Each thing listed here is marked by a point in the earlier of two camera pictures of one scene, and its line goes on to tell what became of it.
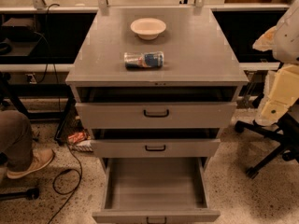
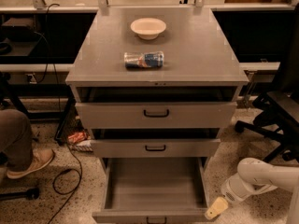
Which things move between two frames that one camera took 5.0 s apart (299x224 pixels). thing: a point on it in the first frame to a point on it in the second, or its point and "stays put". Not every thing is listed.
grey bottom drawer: [156, 190] stays put
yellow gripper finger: [282, 91] to [217, 208]
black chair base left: [32, 194] stays put
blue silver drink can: [144, 60] stays put
